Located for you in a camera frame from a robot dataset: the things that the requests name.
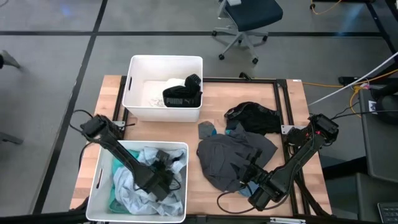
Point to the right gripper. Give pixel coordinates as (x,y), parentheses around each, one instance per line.
(253,172)

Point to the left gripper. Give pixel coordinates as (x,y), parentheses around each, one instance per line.
(161,158)

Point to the dark grey garment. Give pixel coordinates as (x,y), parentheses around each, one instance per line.
(224,158)

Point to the teal blue garment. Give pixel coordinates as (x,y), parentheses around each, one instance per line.
(117,168)

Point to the grey sock with blue toe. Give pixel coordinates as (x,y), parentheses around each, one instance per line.
(206,129)

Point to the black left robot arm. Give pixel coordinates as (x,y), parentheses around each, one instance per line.
(115,146)

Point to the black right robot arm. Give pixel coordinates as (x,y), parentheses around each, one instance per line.
(298,158)

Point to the light blue sock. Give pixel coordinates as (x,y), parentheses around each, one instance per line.
(248,190)

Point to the black garment with grey band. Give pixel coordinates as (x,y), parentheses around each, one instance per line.
(255,118)

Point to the black Puma garment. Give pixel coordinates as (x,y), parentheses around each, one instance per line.
(183,96)

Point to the white garment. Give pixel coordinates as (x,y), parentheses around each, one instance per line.
(155,90)

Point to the silver metal strip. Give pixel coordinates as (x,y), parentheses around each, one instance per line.
(287,221)

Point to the white woven-pattern plastic basket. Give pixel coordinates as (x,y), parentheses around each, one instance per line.
(136,68)
(93,193)

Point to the black clamp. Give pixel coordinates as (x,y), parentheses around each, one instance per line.
(244,76)

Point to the dark grey desk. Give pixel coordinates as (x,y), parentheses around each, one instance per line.
(370,193)
(382,149)

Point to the office chair with grey base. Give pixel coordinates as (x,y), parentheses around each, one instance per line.
(248,15)

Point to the black computer keyboard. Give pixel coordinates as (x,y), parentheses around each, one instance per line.
(388,213)

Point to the grey furniture leg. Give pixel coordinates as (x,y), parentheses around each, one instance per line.
(11,138)

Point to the black aluminium table frame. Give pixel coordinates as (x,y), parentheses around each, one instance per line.
(239,80)

